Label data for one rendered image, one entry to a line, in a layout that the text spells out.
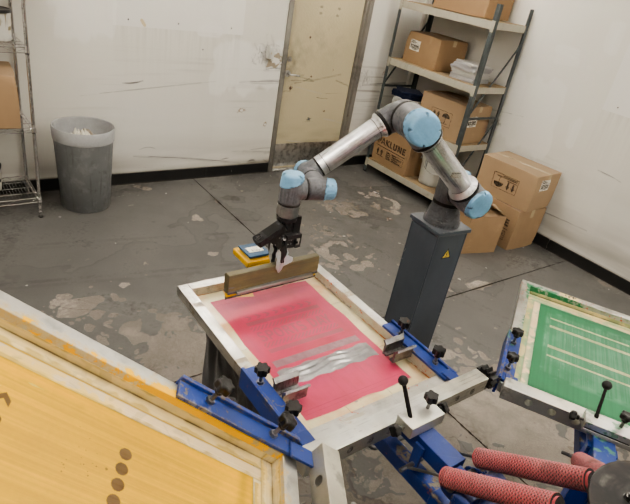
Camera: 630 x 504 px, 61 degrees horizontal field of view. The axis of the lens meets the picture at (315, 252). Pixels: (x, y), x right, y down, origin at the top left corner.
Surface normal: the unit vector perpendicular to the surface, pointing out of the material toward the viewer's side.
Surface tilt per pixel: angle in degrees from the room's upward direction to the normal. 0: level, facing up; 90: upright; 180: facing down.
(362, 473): 0
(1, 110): 90
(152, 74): 90
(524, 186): 90
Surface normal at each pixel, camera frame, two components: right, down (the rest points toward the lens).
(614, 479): 0.17, -0.86
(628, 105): -0.81, 0.16
